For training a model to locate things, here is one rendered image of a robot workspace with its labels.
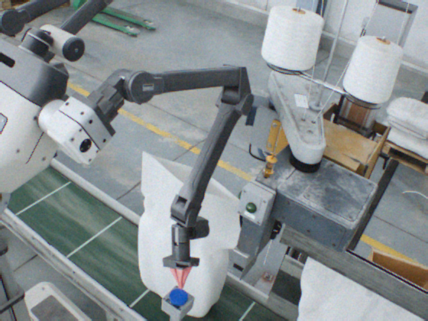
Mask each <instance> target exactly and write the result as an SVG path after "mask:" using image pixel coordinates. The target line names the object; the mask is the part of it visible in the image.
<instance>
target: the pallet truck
mask: <svg viewBox="0 0 428 321"><path fill-rule="evenodd" d="M86 1H88V0H74V1H73V7H74V9H75V11H78V10H79V8H80V7H81V6H82V5H84V4H85V2H86ZM102 11H104V12H105V13H107V14H111V15H113V16H117V17H119V18H123V19H125V20H126V21H131V22H134V23H136V24H140V25H141V26H142V27H144V28H145V27H147V29H155V28H159V26H158V24H155V23H154V22H153V21H149V20H148V19H146V18H141V17H139V16H137V15H133V14H130V13H127V12H125V11H120V10H119V9H117V8H112V7H110V6H107V7H105V9H104V10H102ZM92 20H94V21H97V22H99V23H101V24H105V25H107V26H110V27H113V28H117V29H119V30H120V31H124V33H128V34H134V35H137V33H140V31H139V30H138V29H137V28H135V27H133V26H131V25H129V24H126V23H125V22H120V21H117V20H114V19H112V18H107V17H106V16H104V15H100V14H99V13H98V14H97V15H96V16H95V17H94V18H93V19H92Z"/></svg>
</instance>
